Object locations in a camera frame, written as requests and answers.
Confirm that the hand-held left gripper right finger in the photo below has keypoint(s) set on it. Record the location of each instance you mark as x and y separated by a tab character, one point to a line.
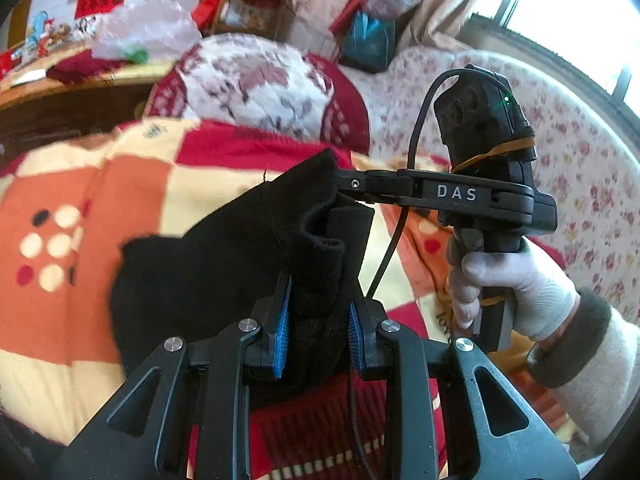
356	340

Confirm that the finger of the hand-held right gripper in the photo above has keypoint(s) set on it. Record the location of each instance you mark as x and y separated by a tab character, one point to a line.
370	185

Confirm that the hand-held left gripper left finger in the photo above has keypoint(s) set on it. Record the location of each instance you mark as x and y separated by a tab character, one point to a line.
282	340

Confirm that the black pants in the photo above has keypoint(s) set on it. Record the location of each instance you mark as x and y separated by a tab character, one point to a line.
225	240

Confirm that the person's right hand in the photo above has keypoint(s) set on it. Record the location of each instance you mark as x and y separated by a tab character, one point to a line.
535	285

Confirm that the floral sofa cover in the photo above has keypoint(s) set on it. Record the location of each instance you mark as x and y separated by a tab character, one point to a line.
575	160

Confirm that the teal bag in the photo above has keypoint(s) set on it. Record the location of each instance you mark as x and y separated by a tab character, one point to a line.
367	42

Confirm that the floral red pillow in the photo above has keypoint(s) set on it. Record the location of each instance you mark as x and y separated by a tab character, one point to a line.
260	85

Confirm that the window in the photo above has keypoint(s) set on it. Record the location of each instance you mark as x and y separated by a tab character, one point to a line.
575	5

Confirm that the checkered blanket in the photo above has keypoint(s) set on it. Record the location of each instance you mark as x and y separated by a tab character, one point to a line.
75	310

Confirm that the green item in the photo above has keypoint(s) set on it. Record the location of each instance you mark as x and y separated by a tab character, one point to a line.
136	56

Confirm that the clear plastic bag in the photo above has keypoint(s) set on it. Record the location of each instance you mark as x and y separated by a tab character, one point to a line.
145	27

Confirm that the dark red knitted cloth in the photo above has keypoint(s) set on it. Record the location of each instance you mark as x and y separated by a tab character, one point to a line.
85	67

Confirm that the white paper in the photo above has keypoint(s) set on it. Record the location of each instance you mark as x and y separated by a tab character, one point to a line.
27	78

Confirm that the colourful figurine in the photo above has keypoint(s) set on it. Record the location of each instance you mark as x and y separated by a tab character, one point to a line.
40	32

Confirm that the red wall poster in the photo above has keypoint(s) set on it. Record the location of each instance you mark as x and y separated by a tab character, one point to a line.
99	3

